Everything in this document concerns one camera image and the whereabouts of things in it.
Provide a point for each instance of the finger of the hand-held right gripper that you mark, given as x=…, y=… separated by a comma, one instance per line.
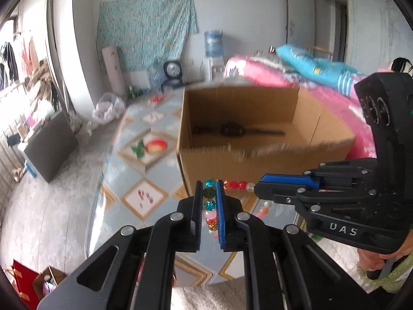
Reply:
x=277, y=195
x=290, y=180

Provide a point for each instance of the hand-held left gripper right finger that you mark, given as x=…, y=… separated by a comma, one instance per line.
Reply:
x=220, y=214

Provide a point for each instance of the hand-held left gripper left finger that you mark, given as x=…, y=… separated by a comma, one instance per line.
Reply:
x=199, y=214

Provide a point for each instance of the brown cardboard box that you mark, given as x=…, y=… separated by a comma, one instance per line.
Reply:
x=222, y=168

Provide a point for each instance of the person's right hand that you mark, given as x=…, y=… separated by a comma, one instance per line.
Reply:
x=371, y=260

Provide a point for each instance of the black wristwatch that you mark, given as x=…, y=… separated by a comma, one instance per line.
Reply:
x=230, y=129

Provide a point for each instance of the pink bed blanket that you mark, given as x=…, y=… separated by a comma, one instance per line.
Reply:
x=335, y=97

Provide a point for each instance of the blue striped pillow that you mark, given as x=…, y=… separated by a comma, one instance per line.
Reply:
x=322, y=67

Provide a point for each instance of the wooden chair back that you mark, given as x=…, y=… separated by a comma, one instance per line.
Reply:
x=319, y=51

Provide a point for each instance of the white water dispenser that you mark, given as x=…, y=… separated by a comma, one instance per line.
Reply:
x=213, y=69

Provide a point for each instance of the white plastic bag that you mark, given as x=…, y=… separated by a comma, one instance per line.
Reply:
x=108, y=108

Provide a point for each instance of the black round fan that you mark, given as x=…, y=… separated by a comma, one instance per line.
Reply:
x=172, y=71

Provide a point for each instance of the blue water bottle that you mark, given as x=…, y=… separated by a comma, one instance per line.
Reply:
x=213, y=43

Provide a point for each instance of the dark grey cabinet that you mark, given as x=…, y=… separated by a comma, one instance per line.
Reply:
x=53, y=148

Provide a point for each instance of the white door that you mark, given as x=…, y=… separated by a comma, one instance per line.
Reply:
x=298, y=16

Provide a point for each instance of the small open cardboard box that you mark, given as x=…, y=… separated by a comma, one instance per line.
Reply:
x=48, y=281

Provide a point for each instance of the red paper bag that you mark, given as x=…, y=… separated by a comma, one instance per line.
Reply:
x=22, y=281

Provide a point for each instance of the hanging clothes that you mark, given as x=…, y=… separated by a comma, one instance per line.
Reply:
x=16, y=61

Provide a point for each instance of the teal floral wall cloth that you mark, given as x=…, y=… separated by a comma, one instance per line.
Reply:
x=145, y=25

